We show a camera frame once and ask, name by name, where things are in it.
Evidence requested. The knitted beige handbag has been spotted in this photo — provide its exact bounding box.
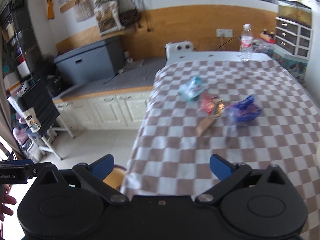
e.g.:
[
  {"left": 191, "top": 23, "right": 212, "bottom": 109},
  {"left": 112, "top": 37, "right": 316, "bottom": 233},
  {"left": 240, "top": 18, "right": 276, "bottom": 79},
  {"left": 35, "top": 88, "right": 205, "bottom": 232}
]
[{"left": 73, "top": 0, "right": 94, "bottom": 22}]

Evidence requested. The blue floral plastic bag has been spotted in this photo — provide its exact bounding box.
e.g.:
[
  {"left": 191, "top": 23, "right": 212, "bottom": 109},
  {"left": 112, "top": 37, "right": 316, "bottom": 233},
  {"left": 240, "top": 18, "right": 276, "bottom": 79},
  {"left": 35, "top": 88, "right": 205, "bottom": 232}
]
[{"left": 224, "top": 95, "right": 262, "bottom": 126}]

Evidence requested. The cream cabinet bench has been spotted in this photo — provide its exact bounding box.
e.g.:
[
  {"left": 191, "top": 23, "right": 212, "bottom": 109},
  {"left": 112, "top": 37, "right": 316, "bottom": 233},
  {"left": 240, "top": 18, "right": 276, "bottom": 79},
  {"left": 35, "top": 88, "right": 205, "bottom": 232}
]
[{"left": 53, "top": 57, "right": 166, "bottom": 130}]

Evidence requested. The light blue snack pouch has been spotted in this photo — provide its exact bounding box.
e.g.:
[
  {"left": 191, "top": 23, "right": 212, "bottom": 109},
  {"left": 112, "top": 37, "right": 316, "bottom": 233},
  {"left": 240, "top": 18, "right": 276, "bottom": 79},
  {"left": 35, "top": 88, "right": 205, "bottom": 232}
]
[{"left": 178, "top": 76, "right": 204, "bottom": 101}]

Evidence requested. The person left hand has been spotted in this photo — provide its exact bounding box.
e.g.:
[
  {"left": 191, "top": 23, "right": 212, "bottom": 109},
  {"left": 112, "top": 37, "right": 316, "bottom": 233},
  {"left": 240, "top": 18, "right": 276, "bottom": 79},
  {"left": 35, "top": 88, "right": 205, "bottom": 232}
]
[{"left": 1, "top": 184, "right": 17, "bottom": 222}]

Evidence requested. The black shelving unit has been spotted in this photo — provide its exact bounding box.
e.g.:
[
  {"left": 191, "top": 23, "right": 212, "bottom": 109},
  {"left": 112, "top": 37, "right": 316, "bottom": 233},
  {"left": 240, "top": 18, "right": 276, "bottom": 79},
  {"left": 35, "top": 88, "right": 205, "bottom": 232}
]
[{"left": 1, "top": 0, "right": 42, "bottom": 85}]

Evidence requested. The clear water bottle red label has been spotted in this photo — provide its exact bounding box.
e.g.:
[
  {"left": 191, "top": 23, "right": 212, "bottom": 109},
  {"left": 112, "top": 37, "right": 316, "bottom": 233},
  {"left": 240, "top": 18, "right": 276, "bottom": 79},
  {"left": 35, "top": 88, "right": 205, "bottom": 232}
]
[{"left": 241, "top": 24, "right": 254, "bottom": 61}]

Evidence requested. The checkered brown white tablecloth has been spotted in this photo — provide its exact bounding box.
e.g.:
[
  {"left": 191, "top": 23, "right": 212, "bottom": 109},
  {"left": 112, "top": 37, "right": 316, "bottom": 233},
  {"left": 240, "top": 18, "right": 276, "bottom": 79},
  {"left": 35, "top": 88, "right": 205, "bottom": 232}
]
[{"left": 121, "top": 60, "right": 319, "bottom": 239}]

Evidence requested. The small brown cardboard piece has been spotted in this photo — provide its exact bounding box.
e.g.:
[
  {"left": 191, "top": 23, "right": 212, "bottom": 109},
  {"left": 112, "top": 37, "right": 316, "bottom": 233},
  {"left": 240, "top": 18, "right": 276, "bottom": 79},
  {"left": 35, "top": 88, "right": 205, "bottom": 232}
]
[{"left": 197, "top": 116, "right": 217, "bottom": 137}]

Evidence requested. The printed canvas tote bag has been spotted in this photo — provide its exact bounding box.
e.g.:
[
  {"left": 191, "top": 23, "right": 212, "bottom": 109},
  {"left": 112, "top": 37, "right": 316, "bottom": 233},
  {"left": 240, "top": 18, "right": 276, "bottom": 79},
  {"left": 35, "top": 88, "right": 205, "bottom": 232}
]
[{"left": 94, "top": 0, "right": 125, "bottom": 36}]

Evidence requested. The white drawer organizer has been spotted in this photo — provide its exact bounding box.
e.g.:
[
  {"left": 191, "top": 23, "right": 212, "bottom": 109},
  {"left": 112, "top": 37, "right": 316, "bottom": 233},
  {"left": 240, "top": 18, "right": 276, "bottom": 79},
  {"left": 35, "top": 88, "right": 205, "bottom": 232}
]
[{"left": 275, "top": 17, "right": 312, "bottom": 60}]

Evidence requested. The yellow round trash bin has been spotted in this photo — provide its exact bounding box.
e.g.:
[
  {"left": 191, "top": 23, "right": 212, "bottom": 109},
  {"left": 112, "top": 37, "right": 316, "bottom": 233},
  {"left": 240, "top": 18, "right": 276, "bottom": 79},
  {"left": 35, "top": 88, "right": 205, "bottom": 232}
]
[{"left": 103, "top": 165, "right": 126, "bottom": 191}]

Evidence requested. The grey fabric storage box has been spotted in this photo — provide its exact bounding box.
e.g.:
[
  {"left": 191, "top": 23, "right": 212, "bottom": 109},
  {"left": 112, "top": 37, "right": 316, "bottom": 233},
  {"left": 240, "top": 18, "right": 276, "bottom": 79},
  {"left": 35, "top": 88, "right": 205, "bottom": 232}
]
[{"left": 54, "top": 36, "right": 125, "bottom": 85}]

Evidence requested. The red gold snack bag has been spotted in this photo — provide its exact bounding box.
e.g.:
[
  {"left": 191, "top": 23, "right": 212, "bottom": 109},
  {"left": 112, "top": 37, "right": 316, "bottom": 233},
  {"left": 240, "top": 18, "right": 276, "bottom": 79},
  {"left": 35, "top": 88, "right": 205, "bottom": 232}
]
[{"left": 200, "top": 92, "right": 225, "bottom": 118}]

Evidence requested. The white wall power socket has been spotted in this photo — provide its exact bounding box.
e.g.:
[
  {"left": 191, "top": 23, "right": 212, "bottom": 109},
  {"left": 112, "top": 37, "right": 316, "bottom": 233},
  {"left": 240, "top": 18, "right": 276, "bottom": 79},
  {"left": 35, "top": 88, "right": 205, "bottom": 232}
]
[{"left": 216, "top": 29, "right": 233, "bottom": 37}]

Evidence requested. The glass fish tank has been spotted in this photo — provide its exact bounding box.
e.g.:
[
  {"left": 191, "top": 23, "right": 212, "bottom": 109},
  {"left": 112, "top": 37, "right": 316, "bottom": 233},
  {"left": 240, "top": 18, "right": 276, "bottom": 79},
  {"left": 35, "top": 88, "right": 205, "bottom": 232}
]
[{"left": 278, "top": 0, "right": 312, "bottom": 28}]

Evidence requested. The dark brown shoulder bag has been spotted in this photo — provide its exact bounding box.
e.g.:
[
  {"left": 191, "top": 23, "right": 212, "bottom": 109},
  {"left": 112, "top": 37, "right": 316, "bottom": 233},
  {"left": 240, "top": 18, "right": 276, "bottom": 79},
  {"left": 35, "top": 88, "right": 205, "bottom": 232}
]
[{"left": 119, "top": 8, "right": 141, "bottom": 27}]

